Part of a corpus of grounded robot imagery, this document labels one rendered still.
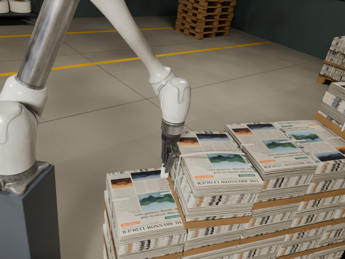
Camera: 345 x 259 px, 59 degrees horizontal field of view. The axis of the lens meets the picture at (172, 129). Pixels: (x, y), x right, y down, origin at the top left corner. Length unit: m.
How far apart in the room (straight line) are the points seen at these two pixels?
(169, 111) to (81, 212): 1.51
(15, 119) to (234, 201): 0.84
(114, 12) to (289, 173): 0.95
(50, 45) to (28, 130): 0.30
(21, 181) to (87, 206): 1.36
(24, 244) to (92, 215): 1.17
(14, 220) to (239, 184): 0.82
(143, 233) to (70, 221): 1.21
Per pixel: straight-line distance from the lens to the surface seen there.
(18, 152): 1.12
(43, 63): 1.19
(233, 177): 1.21
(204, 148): 1.33
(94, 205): 2.51
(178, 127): 1.16
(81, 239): 2.30
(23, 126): 1.09
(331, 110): 1.85
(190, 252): 1.48
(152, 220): 1.30
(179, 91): 1.09
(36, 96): 1.23
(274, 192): 1.45
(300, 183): 1.52
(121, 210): 1.32
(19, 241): 1.33
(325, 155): 1.59
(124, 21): 0.99
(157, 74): 1.22
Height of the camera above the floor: 1.78
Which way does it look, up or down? 30 degrees down
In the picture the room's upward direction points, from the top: 9 degrees clockwise
